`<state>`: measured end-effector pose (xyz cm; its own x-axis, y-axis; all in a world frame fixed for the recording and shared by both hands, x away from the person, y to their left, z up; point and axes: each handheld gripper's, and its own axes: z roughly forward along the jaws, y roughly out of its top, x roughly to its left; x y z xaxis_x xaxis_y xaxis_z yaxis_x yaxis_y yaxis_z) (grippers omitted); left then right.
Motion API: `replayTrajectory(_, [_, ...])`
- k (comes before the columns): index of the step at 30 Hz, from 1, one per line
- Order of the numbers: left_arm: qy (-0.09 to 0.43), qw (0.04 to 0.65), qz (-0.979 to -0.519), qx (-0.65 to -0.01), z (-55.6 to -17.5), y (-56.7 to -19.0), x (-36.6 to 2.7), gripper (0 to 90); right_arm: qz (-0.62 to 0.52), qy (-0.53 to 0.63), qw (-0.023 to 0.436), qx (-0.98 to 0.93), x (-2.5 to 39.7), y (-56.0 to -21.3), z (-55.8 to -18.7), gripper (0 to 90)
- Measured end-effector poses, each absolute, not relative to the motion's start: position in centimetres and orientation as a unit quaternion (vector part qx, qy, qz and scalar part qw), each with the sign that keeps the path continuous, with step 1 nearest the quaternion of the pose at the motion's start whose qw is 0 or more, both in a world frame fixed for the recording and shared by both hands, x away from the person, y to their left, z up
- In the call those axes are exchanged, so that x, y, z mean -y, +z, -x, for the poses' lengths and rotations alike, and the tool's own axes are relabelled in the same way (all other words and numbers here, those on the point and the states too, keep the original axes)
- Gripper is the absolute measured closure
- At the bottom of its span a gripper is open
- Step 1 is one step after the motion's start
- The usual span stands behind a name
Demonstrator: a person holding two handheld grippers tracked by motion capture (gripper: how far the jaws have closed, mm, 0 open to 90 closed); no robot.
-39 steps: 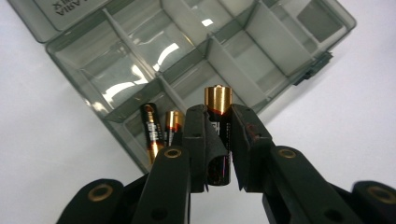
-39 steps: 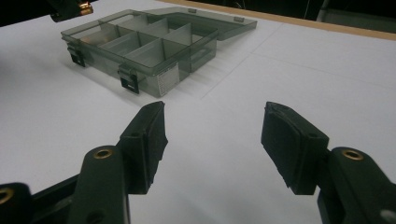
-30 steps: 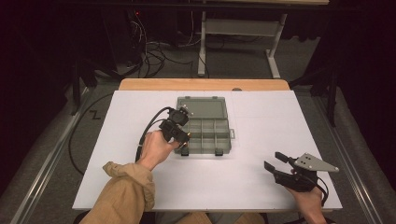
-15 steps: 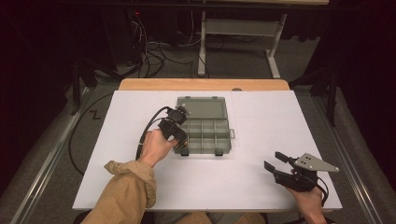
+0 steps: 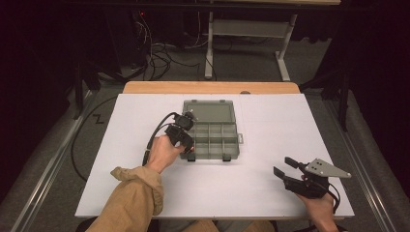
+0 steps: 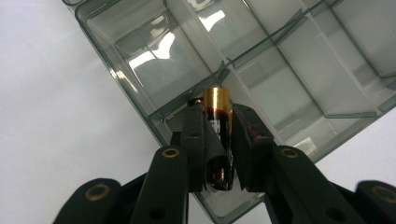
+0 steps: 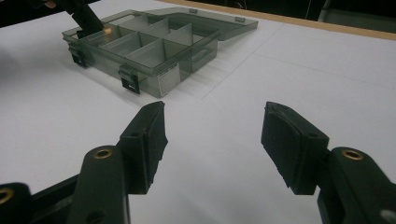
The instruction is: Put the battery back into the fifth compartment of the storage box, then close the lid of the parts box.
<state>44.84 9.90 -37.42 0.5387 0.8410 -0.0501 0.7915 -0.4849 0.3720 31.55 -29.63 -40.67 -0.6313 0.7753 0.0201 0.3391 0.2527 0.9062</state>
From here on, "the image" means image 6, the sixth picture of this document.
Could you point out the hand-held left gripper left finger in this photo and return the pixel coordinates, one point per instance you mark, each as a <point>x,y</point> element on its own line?
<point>194,140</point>

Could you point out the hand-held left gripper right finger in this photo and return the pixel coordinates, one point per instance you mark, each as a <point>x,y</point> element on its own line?
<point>253,149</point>

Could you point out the black and gold battery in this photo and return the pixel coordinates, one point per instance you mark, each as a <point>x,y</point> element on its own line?
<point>216,99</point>

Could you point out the transparent grey compartment storage box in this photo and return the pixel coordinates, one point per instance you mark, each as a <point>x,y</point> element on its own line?
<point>280,87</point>

